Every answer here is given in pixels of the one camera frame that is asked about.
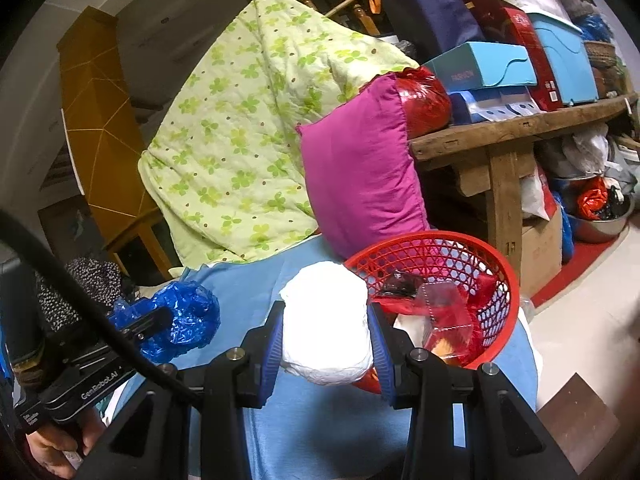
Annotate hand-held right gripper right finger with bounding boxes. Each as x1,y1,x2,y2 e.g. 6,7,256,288
367,302,581,480

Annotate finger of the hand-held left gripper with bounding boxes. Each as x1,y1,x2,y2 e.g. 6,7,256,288
112,306,173,343

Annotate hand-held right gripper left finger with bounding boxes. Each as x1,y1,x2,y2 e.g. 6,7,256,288
87,300,287,480

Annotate blue plastic bag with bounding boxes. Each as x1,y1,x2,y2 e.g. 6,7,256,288
107,281,221,365

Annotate white paper packet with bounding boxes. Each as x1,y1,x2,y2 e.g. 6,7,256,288
395,314,427,342

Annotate orange wrapper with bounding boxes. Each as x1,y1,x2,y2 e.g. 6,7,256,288
434,339,462,362

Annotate white plastic bag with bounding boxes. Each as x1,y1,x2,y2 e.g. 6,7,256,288
277,260,375,387

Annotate dark plastic wrapper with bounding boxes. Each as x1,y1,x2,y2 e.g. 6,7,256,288
380,270,421,301

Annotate clear plastic container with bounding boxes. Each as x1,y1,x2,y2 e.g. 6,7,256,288
415,282,476,361

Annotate red plastic mesh basket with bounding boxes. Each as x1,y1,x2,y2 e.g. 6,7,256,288
344,230,521,371

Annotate person's left hand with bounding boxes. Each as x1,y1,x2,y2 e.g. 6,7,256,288
24,405,108,478

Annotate black white spotted garment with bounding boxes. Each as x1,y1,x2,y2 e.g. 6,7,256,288
35,257,123,333

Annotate light blue blanket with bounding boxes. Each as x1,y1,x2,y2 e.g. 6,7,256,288
107,234,538,480

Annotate cardboard box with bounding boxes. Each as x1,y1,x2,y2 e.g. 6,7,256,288
520,205,563,293

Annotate magenta pillow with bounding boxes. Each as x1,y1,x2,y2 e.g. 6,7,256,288
296,74,432,261

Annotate brown wooden board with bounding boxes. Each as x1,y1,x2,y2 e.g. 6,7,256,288
537,372,623,476

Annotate green floral quilt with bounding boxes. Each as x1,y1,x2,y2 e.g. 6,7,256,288
139,0,421,266

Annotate red floor mat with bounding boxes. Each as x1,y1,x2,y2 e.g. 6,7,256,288
530,232,626,308

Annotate wooden bench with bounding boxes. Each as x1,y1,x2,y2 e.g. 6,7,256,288
409,92,640,268

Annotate orange wooden cabinet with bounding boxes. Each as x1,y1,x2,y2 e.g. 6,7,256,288
56,6,173,281

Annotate blue plastic sack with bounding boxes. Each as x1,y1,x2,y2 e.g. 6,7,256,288
552,192,576,263

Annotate white sack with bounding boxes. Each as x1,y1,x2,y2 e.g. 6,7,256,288
520,172,551,221

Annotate metal basin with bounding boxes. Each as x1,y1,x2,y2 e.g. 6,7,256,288
550,175,632,243

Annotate shiny red bag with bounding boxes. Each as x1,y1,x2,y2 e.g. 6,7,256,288
395,66,453,140

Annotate orange red bag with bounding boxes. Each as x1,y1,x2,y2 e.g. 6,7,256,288
576,176,610,221

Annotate blue patterned box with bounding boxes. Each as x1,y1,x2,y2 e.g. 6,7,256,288
447,85,541,126

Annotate grey plastic bag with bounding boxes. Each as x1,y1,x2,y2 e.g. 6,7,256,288
560,122,611,176

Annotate small light blue box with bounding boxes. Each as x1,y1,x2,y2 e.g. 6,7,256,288
422,42,538,93

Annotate large light blue box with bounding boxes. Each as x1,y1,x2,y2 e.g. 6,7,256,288
527,12,598,107

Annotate dark red box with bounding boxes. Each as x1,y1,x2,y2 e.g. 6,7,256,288
460,0,506,41

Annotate wicker basket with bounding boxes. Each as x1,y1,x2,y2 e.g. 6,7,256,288
582,40,618,68

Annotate dark blue crumpled bag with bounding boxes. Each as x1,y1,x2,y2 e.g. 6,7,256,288
572,12,611,43

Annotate black cable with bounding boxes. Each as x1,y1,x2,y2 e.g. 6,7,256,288
0,209,206,408

